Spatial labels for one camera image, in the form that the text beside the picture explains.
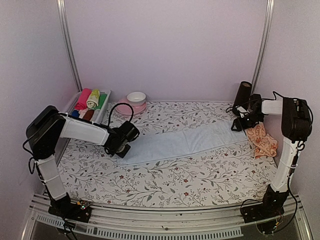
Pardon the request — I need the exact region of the pink rolled towel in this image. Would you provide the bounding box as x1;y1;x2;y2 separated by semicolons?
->
74;88;92;111

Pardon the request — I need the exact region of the blue rolled towel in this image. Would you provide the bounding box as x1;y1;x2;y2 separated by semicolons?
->
71;110;80;118

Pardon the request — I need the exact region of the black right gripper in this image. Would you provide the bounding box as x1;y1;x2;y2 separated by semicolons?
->
232;111;265;132

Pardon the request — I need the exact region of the white plastic basket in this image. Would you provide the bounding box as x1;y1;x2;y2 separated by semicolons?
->
62;88;111;124

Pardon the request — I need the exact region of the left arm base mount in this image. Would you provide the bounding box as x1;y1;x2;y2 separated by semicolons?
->
48;194;92;223

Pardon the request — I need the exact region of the left black cable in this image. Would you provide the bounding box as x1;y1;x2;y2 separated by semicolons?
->
107;101;135;131

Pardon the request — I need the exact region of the orange patterned towel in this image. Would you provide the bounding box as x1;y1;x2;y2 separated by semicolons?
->
245;122;279;159

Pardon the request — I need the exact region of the light blue towel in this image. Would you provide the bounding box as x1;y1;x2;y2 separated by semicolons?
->
117;121;248;166

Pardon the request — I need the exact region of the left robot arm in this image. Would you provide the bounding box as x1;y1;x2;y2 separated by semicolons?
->
25;105;140;217

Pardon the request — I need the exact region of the dark brown cylinder cup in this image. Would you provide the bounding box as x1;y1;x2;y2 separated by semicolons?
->
232;81;252;117

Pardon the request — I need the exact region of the brown rolled towel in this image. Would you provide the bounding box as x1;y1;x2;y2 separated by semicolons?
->
82;109;95;121

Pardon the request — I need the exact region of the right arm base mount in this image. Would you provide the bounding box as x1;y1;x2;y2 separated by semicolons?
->
240;200;285;223

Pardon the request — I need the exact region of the right black cable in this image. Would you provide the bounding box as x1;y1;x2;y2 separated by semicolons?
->
225;91;313;118

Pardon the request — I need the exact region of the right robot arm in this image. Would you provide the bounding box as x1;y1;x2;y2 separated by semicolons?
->
231;91;314;218

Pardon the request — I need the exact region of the pink plate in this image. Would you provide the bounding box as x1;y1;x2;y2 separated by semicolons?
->
115;98;147;116

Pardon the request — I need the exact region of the yellow-green rolled towel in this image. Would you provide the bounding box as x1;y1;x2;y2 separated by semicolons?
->
86;88;100;109

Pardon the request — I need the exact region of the black cable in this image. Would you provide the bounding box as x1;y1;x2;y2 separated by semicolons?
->
107;101;135;131
225;91;313;118

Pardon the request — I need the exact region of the green rolled towel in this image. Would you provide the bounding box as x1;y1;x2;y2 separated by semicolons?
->
94;93;108;110

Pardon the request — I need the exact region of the white bowl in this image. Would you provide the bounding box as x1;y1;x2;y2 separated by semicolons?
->
126;91;146;106

